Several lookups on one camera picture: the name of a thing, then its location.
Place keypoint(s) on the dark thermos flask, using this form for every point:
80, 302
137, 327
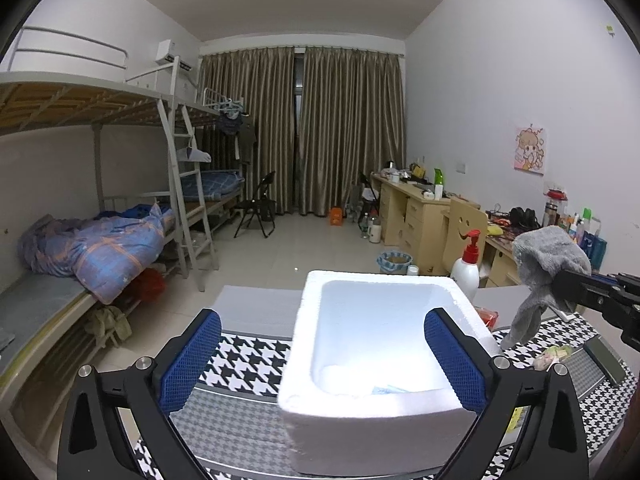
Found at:
551, 212

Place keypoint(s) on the hanging dark clothes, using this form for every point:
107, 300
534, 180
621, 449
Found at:
240, 137

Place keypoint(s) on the cartoon wall poster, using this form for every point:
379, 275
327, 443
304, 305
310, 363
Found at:
530, 149

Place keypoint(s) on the red snack packet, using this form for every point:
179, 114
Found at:
489, 317

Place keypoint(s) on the green bottle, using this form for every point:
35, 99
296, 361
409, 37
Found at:
439, 182

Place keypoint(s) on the blue bedding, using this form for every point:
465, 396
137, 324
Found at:
212, 185

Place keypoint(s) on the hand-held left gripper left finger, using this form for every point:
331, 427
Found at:
192, 360

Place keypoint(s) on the white remote control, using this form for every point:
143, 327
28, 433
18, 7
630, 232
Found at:
564, 315

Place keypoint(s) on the wooden desk with drawers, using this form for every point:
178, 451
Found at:
415, 220

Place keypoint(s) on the yellow soft toy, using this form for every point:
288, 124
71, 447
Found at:
495, 230

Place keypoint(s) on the brown curtain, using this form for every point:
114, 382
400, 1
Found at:
350, 130
250, 130

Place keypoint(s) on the houndstooth table cloth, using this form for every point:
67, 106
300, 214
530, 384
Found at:
250, 355

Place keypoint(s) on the wooden desk patterned top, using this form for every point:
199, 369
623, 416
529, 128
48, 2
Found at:
505, 260

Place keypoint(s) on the group of toiletry bottles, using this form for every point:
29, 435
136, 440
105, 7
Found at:
592, 245

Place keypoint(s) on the red bag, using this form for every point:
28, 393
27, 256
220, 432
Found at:
150, 285

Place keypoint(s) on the wooden chair smiley back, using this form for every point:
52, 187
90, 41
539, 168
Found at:
462, 220

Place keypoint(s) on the grey towel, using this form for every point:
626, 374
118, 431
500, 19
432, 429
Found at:
547, 255

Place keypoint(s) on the white foam box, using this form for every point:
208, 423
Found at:
310, 410

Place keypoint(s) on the blue plaid quilt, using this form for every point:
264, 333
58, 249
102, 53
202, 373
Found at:
110, 247

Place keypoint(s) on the white lotion bottle red pump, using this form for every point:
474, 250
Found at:
465, 275

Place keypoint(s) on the black folding chair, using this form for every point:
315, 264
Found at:
255, 205

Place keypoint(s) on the blue trash basket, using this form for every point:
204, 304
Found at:
395, 262

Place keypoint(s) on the metal bunk bed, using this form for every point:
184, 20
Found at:
210, 110
50, 100

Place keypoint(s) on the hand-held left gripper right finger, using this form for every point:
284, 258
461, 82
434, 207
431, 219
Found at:
452, 360

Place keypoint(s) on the green pink snack packet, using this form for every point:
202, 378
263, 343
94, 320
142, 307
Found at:
552, 357

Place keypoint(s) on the blue face mask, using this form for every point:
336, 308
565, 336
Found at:
390, 390

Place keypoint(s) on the white air conditioner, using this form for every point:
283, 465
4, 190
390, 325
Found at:
167, 52

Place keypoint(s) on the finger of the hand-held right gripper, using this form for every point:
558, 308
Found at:
580, 290

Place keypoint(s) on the white water jug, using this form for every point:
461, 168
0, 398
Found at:
375, 232

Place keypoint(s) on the black headphones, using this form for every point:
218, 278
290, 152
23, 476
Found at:
522, 217

